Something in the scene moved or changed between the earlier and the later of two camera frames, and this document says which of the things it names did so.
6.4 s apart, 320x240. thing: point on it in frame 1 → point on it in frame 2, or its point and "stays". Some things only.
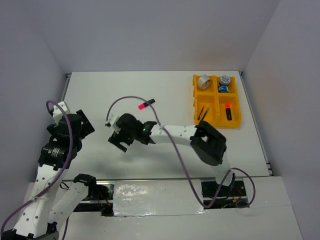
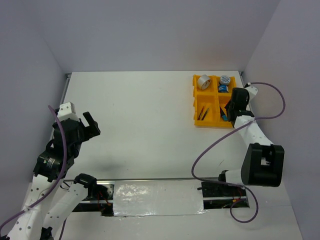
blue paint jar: [225, 80] stays
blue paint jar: [223, 88] stays
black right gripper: [117, 138] → [227, 106]
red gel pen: [201, 112] stays
